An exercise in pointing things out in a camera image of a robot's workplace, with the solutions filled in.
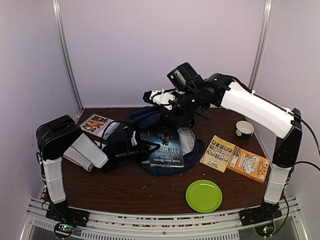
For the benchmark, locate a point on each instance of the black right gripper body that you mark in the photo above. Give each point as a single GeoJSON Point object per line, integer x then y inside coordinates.
{"type": "Point", "coordinates": [177, 119]}

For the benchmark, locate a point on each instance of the front aluminium rail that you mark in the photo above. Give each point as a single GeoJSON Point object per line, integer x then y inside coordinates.
{"type": "Point", "coordinates": [218, 225]}

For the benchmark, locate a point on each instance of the dark Wuthering Heights book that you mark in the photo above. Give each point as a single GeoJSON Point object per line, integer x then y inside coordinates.
{"type": "Point", "coordinates": [170, 154]}

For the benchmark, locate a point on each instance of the left aluminium frame post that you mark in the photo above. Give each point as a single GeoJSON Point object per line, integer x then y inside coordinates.
{"type": "Point", "coordinates": [65, 53]}

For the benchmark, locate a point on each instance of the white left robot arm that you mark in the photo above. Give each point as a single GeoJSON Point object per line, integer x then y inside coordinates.
{"type": "Point", "coordinates": [62, 138]}

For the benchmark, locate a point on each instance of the right aluminium frame post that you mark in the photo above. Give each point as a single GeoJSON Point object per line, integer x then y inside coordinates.
{"type": "Point", "coordinates": [262, 44]}

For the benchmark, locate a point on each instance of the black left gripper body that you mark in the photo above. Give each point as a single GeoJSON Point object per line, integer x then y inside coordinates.
{"type": "Point", "coordinates": [141, 153]}

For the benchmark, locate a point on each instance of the yellow portrait grid booklet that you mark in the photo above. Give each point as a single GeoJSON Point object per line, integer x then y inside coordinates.
{"type": "Point", "coordinates": [218, 154]}

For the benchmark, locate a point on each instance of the aluminium frame post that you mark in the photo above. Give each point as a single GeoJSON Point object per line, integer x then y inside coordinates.
{"type": "Point", "coordinates": [65, 53]}
{"type": "Point", "coordinates": [262, 44]}

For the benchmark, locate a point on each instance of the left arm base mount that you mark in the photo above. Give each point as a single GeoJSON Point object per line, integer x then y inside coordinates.
{"type": "Point", "coordinates": [67, 222]}

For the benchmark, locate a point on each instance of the white paperback book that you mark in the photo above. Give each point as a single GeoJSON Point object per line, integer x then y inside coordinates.
{"type": "Point", "coordinates": [85, 154]}

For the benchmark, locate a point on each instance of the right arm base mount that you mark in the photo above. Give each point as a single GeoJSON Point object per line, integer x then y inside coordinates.
{"type": "Point", "coordinates": [262, 218]}

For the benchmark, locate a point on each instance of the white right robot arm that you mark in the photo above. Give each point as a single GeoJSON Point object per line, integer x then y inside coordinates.
{"type": "Point", "coordinates": [192, 92]}

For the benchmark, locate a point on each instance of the white and black bowl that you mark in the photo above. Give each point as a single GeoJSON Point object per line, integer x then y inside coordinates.
{"type": "Point", "coordinates": [244, 129]}

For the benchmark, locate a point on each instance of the navy blue student backpack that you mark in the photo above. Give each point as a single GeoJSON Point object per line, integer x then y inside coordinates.
{"type": "Point", "coordinates": [142, 119]}

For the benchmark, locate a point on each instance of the dog cover workbook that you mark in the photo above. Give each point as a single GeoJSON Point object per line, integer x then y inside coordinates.
{"type": "Point", "coordinates": [98, 125]}

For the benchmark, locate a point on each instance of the green plastic plate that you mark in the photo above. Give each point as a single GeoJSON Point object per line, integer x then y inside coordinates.
{"type": "Point", "coordinates": [203, 196]}

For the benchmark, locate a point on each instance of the orange cartoon booklet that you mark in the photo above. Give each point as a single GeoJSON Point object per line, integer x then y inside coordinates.
{"type": "Point", "coordinates": [249, 164]}

